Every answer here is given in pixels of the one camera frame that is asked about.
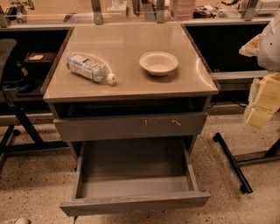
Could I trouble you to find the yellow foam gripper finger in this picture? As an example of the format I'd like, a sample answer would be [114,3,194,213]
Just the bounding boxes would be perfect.
[244,73,280,128]

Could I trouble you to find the grey drawer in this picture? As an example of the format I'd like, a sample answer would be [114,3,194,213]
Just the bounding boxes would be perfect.
[60,137,210,216]
[54,112,207,142]

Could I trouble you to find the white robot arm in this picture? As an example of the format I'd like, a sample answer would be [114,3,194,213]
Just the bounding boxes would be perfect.
[239,14,280,128]

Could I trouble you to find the grey top drawer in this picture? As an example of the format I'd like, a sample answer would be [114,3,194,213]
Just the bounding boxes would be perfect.
[54,112,207,142]

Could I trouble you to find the grey drawer cabinet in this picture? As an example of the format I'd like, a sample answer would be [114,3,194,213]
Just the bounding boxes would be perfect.
[44,23,218,156]

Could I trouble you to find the black table leg right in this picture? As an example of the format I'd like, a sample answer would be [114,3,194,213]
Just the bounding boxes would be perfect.
[213,132,280,193]

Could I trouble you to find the white paper bowl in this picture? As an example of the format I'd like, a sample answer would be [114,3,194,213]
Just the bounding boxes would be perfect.
[139,52,179,77]

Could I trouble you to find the pink stacked trays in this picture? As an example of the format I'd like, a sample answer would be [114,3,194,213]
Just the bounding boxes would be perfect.
[169,0,196,20]

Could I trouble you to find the clear plastic water bottle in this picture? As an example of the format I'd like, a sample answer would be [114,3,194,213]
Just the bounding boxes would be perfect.
[66,54,116,85]

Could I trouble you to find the black box on shelf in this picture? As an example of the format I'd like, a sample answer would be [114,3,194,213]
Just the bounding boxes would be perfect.
[24,52,57,69]

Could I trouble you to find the black office chair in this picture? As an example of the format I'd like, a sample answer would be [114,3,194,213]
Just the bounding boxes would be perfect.
[0,38,17,84]

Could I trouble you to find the white shoe tip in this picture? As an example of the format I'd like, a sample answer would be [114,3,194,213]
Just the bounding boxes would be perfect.
[0,217,32,224]

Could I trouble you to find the black table frame left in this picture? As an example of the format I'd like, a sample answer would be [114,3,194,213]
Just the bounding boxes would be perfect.
[0,87,69,172]

